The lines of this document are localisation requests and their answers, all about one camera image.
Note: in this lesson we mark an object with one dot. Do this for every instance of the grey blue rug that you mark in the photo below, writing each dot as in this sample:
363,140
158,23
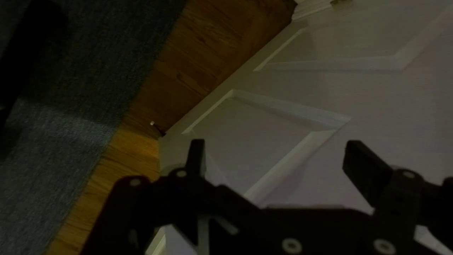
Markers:
62,157

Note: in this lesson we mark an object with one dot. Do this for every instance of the white panelled door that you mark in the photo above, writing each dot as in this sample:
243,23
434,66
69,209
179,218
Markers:
369,94

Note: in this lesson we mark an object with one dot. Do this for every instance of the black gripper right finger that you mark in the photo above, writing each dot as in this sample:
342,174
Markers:
402,193

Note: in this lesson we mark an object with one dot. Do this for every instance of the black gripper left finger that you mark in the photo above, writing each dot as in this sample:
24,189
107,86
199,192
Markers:
142,203

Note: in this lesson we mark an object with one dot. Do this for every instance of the small metal door stopper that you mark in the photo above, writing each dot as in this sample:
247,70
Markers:
155,125

